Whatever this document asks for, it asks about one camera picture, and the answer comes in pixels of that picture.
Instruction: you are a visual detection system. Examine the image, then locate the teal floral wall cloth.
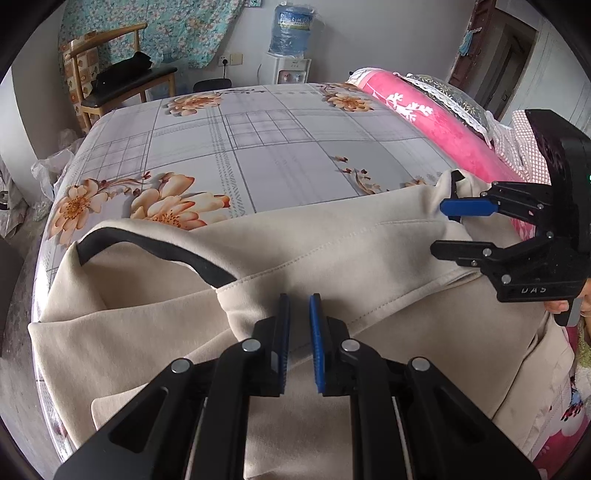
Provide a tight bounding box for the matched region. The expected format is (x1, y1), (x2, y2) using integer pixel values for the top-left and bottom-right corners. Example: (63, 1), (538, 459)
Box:
(58, 0), (252, 70)

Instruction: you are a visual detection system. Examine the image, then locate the person's right hand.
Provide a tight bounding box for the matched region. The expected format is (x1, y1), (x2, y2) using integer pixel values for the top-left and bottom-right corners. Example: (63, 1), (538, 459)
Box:
(543, 281), (591, 329)

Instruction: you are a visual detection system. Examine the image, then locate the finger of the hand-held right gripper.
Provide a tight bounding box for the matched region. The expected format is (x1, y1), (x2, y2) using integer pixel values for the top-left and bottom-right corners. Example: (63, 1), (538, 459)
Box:
(430, 230), (570, 286)
(440, 181), (558, 228)

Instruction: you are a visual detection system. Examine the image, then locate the wooden chair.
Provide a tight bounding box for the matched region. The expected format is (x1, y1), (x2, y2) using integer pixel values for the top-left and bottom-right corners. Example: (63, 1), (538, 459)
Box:
(62, 23), (178, 134)

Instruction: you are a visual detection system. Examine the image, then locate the dark wooden door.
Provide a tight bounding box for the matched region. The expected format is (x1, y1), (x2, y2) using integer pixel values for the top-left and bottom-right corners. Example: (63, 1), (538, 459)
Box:
(450, 0), (539, 123)

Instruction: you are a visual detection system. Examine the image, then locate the blue water bottle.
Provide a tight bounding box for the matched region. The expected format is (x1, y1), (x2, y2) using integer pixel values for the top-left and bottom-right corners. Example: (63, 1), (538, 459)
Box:
(269, 4), (315, 57)

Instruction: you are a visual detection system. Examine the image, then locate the beige jacket with black trim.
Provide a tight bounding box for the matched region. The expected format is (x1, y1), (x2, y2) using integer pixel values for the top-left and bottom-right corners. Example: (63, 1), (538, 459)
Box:
(28, 170), (578, 480)

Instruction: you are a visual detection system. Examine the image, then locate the black bag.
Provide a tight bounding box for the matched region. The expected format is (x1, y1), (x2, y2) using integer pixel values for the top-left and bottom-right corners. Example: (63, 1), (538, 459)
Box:
(95, 52), (153, 88)

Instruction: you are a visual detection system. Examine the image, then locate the pink floral blanket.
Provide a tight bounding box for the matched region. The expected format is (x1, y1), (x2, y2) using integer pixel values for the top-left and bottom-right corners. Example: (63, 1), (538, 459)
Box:
(346, 68), (591, 480)

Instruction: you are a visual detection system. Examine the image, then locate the black stool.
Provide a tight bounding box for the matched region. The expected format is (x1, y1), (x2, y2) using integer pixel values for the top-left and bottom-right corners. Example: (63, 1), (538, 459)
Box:
(193, 78), (232, 93)

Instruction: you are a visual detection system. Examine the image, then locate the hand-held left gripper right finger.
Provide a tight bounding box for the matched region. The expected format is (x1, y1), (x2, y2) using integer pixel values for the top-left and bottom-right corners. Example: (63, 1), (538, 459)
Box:
(308, 293), (541, 480)

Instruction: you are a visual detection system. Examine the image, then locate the white plastic bag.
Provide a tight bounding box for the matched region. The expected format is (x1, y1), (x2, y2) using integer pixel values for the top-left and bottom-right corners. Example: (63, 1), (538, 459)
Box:
(30, 129), (86, 204)

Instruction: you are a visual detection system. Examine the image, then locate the orange patterned chair cushion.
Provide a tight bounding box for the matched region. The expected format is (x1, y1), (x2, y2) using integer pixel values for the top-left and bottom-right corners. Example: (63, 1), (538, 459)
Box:
(62, 39), (100, 102)

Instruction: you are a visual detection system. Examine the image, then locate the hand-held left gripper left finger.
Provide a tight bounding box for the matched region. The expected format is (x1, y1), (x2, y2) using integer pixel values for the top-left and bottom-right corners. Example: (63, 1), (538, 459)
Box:
(53, 293), (291, 480)

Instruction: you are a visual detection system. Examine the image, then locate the grey pillow with lace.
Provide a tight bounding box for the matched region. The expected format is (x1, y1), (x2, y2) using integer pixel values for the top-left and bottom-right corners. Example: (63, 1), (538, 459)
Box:
(402, 73), (495, 134)

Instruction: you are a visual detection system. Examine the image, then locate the white water dispenser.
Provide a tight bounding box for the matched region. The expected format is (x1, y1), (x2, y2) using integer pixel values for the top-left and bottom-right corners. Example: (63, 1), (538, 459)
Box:
(264, 52), (312, 86)

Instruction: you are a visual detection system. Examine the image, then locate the pink checked cloth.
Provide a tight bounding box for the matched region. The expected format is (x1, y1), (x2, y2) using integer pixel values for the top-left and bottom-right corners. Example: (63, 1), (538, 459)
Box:
(487, 111), (555, 195)

